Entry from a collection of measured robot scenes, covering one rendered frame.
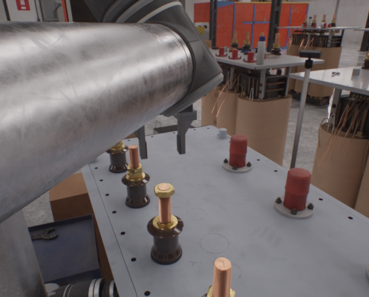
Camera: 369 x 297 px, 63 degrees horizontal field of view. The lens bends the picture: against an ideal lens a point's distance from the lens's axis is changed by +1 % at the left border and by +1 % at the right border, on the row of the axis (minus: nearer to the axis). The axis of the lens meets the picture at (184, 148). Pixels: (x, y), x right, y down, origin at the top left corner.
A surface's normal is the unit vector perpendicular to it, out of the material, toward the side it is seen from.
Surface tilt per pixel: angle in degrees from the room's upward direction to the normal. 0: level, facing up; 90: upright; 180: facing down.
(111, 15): 130
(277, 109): 90
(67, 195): 0
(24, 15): 90
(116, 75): 70
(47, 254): 0
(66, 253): 0
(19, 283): 82
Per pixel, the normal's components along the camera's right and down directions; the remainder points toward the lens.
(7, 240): 0.74, 0.14
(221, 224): 0.00, -0.91
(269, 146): 0.42, 0.36
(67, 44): 0.59, -0.65
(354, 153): -0.21, 0.39
